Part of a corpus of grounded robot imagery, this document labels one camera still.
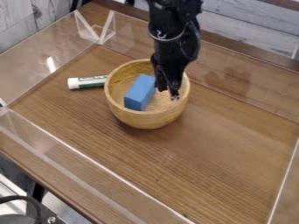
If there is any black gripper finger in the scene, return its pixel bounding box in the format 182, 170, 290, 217
152, 64, 166, 92
166, 77, 181, 101

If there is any white green marker tube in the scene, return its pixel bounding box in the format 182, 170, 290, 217
67, 75, 108, 89

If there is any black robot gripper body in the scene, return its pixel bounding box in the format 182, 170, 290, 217
150, 21, 201, 81

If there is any brown wooden bowl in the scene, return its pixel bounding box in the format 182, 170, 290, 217
104, 59, 190, 130

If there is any clear acrylic corner bracket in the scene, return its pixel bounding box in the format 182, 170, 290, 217
73, 10, 116, 46

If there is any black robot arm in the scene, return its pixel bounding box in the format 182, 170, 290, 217
146, 0, 202, 101

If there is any black cable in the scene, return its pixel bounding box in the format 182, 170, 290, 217
0, 196, 42, 224

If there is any blue rectangular block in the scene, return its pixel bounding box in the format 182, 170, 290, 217
124, 73, 154, 111

